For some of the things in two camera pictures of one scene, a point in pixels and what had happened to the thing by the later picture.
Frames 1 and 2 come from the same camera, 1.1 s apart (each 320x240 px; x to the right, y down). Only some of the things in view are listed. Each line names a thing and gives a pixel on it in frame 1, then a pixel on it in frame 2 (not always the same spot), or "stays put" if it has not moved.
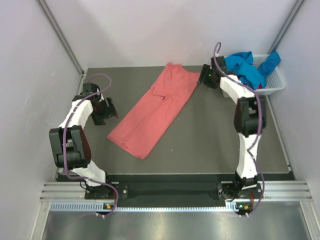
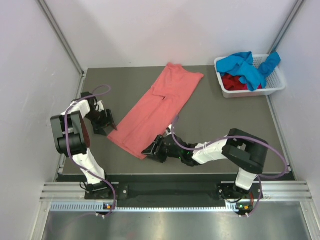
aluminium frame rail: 274,190 stays put
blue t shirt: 241,64 stays put
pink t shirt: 143,127 stays put
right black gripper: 205,70 → 152,150
